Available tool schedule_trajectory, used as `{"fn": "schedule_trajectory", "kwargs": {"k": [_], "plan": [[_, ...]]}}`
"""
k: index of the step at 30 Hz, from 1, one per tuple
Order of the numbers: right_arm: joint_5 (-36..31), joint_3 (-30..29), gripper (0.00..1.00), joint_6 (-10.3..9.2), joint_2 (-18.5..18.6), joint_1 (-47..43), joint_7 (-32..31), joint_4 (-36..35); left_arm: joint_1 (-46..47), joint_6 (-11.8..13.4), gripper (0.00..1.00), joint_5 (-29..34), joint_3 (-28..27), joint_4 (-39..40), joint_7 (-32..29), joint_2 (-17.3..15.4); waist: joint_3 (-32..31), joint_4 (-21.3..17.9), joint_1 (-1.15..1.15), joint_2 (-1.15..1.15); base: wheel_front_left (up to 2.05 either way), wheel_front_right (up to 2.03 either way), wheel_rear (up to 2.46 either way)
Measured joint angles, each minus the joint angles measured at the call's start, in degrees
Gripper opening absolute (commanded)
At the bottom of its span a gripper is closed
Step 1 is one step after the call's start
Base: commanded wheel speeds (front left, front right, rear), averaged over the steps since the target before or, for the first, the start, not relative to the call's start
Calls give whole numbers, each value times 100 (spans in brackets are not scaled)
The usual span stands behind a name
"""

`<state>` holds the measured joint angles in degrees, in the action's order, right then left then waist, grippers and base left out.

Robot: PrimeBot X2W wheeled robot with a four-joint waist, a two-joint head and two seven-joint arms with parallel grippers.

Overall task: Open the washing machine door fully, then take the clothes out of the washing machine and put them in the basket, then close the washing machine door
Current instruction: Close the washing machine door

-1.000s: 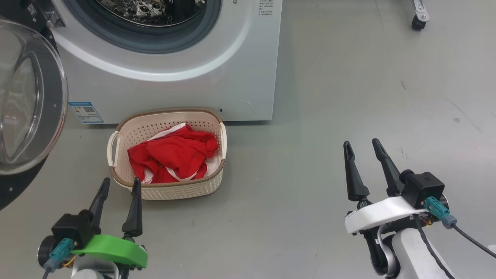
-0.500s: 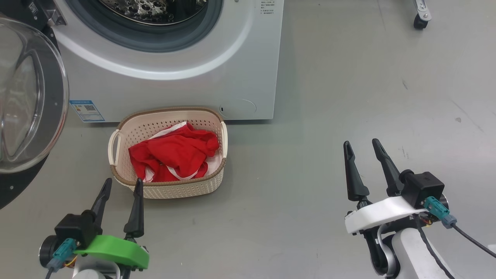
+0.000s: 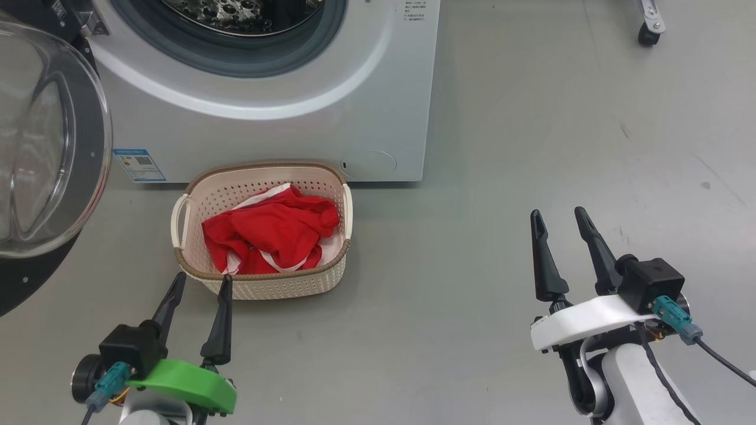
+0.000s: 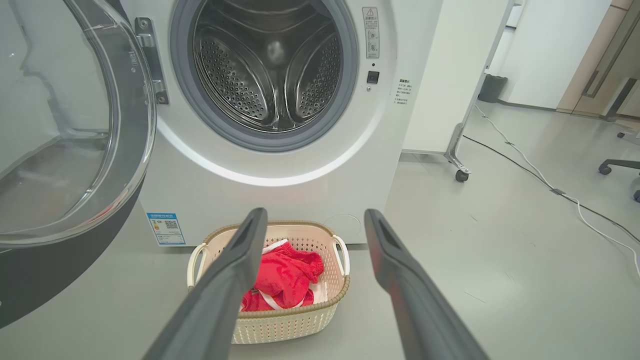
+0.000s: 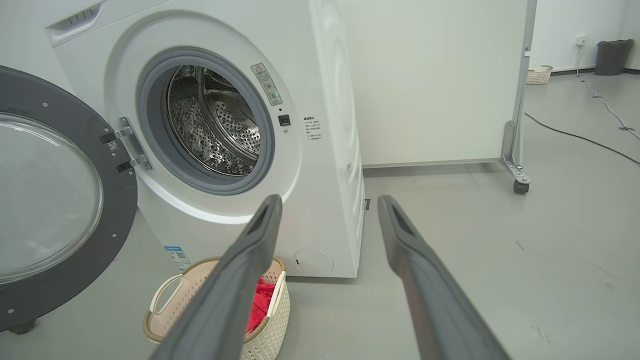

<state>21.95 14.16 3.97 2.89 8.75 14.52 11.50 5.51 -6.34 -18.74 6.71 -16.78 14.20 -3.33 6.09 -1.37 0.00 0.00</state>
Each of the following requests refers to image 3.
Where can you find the white front-load washing machine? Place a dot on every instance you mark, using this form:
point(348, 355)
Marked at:
point(354, 106)

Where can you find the round drain filter cover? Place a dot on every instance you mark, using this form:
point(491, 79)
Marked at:
point(369, 164)

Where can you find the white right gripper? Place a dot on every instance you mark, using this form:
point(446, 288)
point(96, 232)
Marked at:
point(585, 321)

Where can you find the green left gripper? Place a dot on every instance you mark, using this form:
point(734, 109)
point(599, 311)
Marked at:
point(189, 383)

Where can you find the printed warning text label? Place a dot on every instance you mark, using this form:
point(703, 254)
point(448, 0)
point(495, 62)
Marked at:
point(414, 10)

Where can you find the grey rubber door gasket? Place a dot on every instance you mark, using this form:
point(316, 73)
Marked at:
point(271, 56)

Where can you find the blue energy label sticker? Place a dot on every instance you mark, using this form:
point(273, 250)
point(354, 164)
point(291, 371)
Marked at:
point(139, 165)

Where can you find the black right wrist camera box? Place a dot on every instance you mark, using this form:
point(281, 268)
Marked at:
point(649, 283)

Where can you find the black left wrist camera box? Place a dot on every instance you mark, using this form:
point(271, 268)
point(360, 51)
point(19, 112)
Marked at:
point(130, 351)

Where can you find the red garment with white trim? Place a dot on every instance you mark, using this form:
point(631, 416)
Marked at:
point(277, 230)

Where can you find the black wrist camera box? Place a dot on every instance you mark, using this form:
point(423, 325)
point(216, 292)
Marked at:
point(649, 283)
point(130, 351)

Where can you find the cream perforated plastic laundry basket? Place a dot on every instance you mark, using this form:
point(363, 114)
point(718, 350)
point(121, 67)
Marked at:
point(277, 286)

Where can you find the black round glass washer door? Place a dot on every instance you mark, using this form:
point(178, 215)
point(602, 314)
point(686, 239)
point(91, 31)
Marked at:
point(88, 147)

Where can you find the metal partition leg with caster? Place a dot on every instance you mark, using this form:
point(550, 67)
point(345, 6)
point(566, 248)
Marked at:
point(649, 26)

